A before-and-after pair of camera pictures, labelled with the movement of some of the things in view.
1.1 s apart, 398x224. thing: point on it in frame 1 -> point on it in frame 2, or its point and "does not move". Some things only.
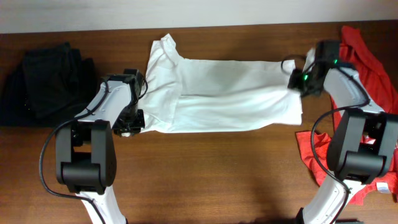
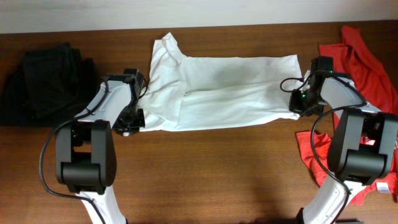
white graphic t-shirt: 186,94 does not move
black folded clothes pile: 50,86 does not move
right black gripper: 294,83 -> 294,105
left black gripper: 134,128 does not move
